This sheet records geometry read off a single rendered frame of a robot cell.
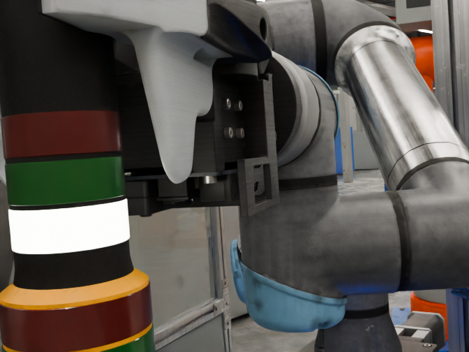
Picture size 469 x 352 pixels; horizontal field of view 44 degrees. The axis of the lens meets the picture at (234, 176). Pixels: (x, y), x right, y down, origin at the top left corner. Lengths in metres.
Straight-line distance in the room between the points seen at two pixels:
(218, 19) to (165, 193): 0.08
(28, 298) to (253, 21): 0.12
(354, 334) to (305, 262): 0.62
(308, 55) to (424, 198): 0.34
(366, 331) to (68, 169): 0.89
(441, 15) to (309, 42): 0.44
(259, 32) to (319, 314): 0.26
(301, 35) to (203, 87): 0.52
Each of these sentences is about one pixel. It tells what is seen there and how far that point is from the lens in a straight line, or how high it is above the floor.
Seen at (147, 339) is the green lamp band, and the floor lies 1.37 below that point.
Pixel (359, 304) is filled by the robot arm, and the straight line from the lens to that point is 1.01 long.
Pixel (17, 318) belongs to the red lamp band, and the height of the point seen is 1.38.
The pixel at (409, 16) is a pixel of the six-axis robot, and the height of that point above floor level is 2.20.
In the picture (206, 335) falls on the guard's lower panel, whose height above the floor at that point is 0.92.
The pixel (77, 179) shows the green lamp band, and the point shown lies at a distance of 0.16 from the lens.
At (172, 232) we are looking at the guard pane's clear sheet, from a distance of 1.48.
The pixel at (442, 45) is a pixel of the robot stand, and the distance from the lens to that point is 1.12.
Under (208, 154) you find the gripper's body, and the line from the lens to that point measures 0.23.
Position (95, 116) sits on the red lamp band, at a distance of 0.17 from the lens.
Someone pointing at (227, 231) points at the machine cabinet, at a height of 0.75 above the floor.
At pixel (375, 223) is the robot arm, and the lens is 0.42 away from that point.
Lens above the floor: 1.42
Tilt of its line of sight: 3 degrees down
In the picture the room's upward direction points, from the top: 4 degrees counter-clockwise
